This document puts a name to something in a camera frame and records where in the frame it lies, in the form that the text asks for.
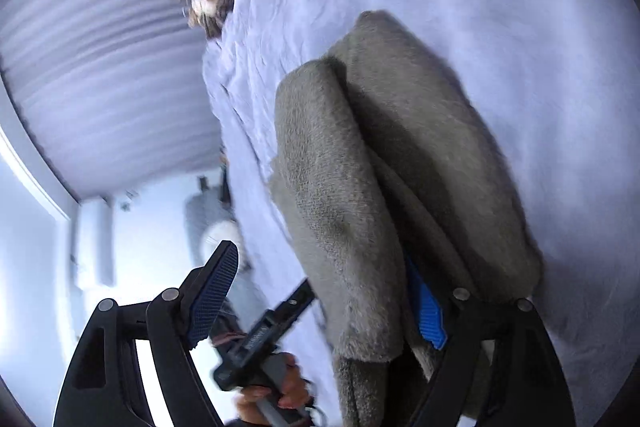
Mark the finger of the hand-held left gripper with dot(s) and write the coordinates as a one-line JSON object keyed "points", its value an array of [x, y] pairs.
{"points": [[295, 301]]}

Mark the person's left hand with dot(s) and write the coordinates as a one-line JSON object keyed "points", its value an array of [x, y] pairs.
{"points": [[296, 387]]}

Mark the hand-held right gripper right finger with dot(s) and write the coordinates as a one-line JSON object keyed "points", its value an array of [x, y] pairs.
{"points": [[429, 312]]}

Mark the olive grey knit sweater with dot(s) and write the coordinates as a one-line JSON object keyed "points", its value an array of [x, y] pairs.
{"points": [[340, 182]]}

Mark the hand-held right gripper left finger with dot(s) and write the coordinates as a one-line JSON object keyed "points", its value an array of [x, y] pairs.
{"points": [[216, 289]]}

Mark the white round pillow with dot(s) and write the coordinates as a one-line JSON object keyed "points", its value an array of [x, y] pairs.
{"points": [[220, 234]]}

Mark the grey quilted sofa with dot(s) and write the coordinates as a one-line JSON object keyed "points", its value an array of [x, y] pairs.
{"points": [[197, 217]]}

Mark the pale pleated curtain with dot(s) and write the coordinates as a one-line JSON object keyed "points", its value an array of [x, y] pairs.
{"points": [[100, 57]]}

